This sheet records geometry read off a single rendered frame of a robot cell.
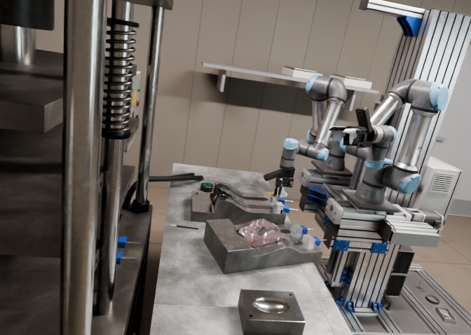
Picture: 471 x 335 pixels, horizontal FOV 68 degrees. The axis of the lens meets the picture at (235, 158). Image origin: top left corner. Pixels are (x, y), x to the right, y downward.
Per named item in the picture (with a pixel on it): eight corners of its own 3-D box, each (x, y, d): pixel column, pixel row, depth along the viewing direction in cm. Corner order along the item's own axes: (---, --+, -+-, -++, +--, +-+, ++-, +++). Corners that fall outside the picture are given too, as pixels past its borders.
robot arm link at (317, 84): (326, 153, 234) (328, 85, 196) (305, 147, 241) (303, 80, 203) (333, 142, 241) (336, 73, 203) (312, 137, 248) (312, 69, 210)
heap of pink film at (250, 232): (277, 228, 179) (280, 214, 176) (296, 247, 164) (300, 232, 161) (231, 231, 167) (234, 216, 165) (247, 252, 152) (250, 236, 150)
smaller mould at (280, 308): (289, 307, 132) (293, 291, 130) (301, 338, 118) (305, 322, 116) (237, 304, 129) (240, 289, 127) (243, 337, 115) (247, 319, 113)
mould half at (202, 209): (272, 207, 215) (276, 187, 211) (282, 229, 191) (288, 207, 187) (190, 200, 207) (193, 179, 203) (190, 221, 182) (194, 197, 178)
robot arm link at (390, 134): (394, 146, 153) (400, 127, 151) (380, 147, 147) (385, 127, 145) (379, 141, 159) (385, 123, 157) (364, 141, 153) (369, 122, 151)
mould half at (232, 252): (290, 233, 188) (295, 214, 185) (320, 261, 166) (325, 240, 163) (202, 240, 167) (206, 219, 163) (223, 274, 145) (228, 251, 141)
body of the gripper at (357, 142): (356, 148, 137) (375, 148, 144) (359, 126, 136) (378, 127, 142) (340, 145, 143) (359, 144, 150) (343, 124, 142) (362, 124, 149)
